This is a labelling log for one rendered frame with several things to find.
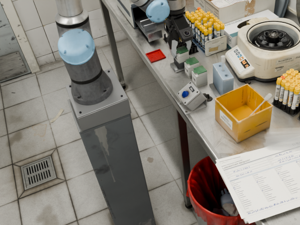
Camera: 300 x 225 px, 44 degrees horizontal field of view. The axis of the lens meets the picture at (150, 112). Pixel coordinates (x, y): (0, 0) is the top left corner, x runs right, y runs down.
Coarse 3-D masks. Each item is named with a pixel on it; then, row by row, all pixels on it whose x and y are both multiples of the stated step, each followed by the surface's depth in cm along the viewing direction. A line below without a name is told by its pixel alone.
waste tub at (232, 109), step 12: (228, 96) 125; (240, 96) 128; (252, 96) 125; (216, 108) 125; (228, 108) 129; (240, 108) 130; (252, 108) 129; (264, 108) 121; (216, 120) 128; (228, 120) 120; (240, 120) 127; (252, 120) 116; (264, 120) 120; (228, 132) 123; (240, 132) 117; (252, 132) 120
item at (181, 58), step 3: (177, 54) 148; (180, 54) 146; (183, 54) 147; (186, 54) 148; (177, 57) 148; (180, 57) 147; (183, 57) 148; (186, 57) 148; (177, 60) 149; (180, 60) 148; (183, 60) 149
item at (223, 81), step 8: (216, 64) 135; (224, 64) 135; (216, 72) 134; (224, 72) 131; (216, 80) 136; (224, 80) 129; (232, 80) 130; (216, 88) 139; (224, 88) 131; (232, 88) 132; (216, 96) 137
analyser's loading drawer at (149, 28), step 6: (138, 18) 178; (144, 18) 177; (138, 24) 174; (144, 24) 171; (150, 24) 167; (144, 30) 168; (150, 30) 168; (156, 30) 168; (150, 36) 164; (156, 36) 165
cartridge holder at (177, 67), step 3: (189, 57) 155; (174, 60) 152; (171, 63) 153; (174, 63) 153; (177, 63) 150; (180, 63) 149; (183, 63) 149; (171, 66) 152; (174, 66) 152; (177, 66) 151; (180, 66) 150; (183, 66) 150; (174, 69) 150; (177, 69) 150; (180, 69) 150; (183, 69) 151
